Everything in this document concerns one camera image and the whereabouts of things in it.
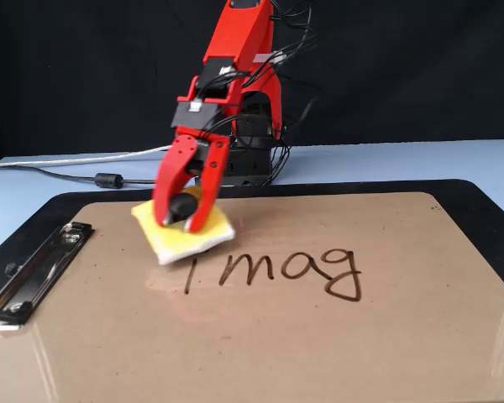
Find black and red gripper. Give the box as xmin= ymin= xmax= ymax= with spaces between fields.
xmin=151 ymin=100 xmax=236 ymax=233

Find black robot servo wires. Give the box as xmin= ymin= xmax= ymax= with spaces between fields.
xmin=201 ymin=0 xmax=324 ymax=186

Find black power cable with ferrite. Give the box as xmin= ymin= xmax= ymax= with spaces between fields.
xmin=0 ymin=164 xmax=159 ymax=190

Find black mat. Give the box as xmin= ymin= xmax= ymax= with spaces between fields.
xmin=0 ymin=179 xmax=504 ymax=303

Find yellow sponge with black knob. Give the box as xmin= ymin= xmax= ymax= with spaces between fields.
xmin=129 ymin=186 xmax=236 ymax=266

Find silver braided USB cable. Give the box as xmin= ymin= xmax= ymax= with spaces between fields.
xmin=0 ymin=144 xmax=173 ymax=169

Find brown clipboard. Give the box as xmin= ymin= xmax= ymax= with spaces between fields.
xmin=0 ymin=191 xmax=504 ymax=403

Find silver metal clipboard clip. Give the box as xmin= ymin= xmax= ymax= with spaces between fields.
xmin=0 ymin=221 xmax=96 ymax=332

